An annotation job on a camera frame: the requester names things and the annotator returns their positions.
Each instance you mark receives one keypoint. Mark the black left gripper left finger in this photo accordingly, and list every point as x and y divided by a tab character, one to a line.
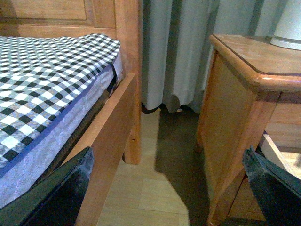
56	200

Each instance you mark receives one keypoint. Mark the grey mattress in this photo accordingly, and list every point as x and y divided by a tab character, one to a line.
22	172

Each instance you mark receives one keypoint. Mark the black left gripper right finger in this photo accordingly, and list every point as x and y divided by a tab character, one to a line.
277	192

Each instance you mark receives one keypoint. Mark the grey curtain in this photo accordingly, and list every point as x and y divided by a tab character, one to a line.
177	49

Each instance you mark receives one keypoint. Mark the white cylindrical air purifier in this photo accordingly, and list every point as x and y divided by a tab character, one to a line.
288	30

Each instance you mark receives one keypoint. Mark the wooden bed frame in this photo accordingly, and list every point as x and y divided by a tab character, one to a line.
113	129

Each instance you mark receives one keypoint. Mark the wooden drawer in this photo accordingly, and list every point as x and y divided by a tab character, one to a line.
288	158

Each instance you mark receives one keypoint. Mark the black white checkered sheet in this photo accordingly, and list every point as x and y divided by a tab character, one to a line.
39	78

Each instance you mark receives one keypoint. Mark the wooden nightstand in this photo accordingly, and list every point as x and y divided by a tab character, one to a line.
253	88

